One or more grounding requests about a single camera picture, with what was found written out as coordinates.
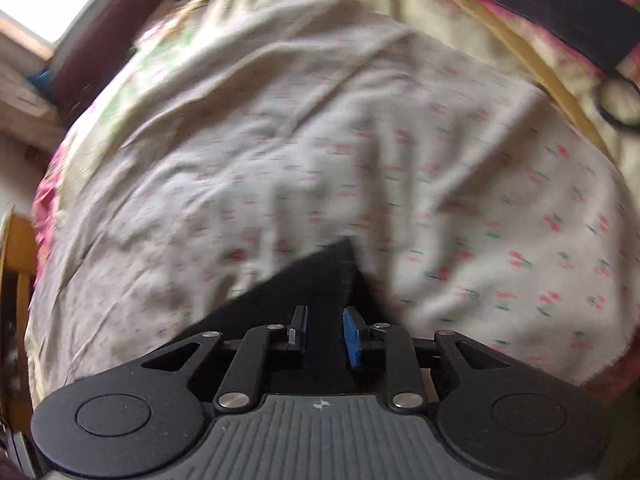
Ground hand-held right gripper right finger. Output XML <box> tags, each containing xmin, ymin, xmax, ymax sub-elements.
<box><xmin>341</xmin><ymin>306</ymin><xmax>526</xmax><ymax>412</ymax></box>

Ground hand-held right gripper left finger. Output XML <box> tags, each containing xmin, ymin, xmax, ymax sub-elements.
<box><xmin>142</xmin><ymin>305</ymin><xmax>308</xmax><ymax>414</ymax></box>

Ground black pants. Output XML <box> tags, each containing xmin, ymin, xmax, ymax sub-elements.
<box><xmin>200</xmin><ymin>237</ymin><xmax>386</xmax><ymax>396</ymax></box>

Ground cherry print bed sheet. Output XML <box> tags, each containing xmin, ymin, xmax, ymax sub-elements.
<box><xmin>25</xmin><ymin>0</ymin><xmax>636</xmax><ymax>406</ymax></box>

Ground wooden cabinet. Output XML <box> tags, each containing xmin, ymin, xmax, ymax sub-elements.
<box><xmin>0</xmin><ymin>212</ymin><xmax>40</xmax><ymax>433</ymax></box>

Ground green patterned cloth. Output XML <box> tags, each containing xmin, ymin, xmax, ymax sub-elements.
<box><xmin>132</xmin><ymin>0</ymin><xmax>211</xmax><ymax>91</ymax></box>

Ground maroon headboard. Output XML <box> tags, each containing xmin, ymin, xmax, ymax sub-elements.
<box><xmin>50</xmin><ymin>0</ymin><xmax>201</xmax><ymax>111</ymax></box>

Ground pink floral blanket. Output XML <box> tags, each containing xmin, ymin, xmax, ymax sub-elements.
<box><xmin>350</xmin><ymin>0</ymin><xmax>640</xmax><ymax>111</ymax></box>

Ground round dark-rimmed object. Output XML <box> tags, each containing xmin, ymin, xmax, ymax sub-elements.
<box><xmin>597</xmin><ymin>72</ymin><xmax>640</xmax><ymax>128</ymax></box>

